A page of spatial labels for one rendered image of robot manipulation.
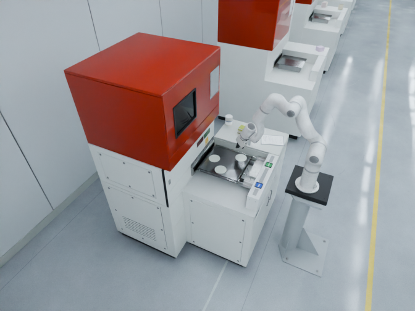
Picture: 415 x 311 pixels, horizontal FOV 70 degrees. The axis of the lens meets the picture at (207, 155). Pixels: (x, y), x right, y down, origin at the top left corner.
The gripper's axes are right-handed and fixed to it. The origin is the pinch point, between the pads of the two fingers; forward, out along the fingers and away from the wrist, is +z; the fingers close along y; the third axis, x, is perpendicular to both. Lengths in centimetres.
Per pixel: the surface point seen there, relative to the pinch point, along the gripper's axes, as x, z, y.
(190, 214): 56, 40, -25
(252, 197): 28, -17, -46
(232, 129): -15.2, 13.6, 21.4
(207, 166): 30.3, 10.6, -0.8
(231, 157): 6.8, 9.2, -3.9
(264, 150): -17.4, -3.6, -15.9
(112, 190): 104, 41, 27
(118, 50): 67, -49, 89
